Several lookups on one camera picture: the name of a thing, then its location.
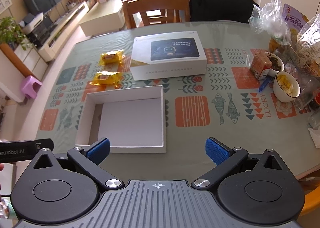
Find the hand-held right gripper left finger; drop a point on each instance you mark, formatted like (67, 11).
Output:
(100, 150)

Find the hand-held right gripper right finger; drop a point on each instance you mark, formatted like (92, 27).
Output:
(216, 152)

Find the white cardboard box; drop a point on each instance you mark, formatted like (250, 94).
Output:
(130, 118)

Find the yellow bread packet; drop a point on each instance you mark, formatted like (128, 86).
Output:
(111, 57)
(106, 78)

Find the purple plastic stool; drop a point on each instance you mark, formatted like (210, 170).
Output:
(31, 85)

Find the blue clip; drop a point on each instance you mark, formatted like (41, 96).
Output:
(264, 84)

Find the white drawer cabinet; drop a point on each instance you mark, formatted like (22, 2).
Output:
(32, 63)

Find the white bowl with yellow food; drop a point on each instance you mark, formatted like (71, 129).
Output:
(286, 88)

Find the red-brown drink carton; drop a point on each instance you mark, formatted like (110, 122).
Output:
(260, 65)

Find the white box lid robot picture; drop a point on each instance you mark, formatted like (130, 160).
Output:
(167, 68)

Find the white tissue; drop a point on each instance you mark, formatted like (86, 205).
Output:
(315, 138)

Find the orange wooden chair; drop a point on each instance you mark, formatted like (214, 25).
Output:
(311, 198)

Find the white bowl with dark food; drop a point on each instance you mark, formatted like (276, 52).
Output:
(276, 62)

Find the glass jar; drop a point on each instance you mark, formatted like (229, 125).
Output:
(307, 93)

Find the green potted plant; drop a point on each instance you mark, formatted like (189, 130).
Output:
(11, 30)

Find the orange fruit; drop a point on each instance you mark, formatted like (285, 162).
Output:
(273, 44)

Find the white low table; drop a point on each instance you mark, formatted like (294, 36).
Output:
(105, 22)

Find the white television cabinet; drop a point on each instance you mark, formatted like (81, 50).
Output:
(67, 23)

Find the white printer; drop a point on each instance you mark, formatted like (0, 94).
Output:
(35, 22)

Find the clear bag of noodles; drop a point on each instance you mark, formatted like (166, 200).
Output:
(310, 43)

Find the black jacket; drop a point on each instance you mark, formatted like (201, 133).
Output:
(220, 8)

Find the clear plastic bag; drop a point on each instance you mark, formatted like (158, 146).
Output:
(270, 18)

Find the purple snack bag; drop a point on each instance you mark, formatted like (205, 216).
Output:
(295, 17)

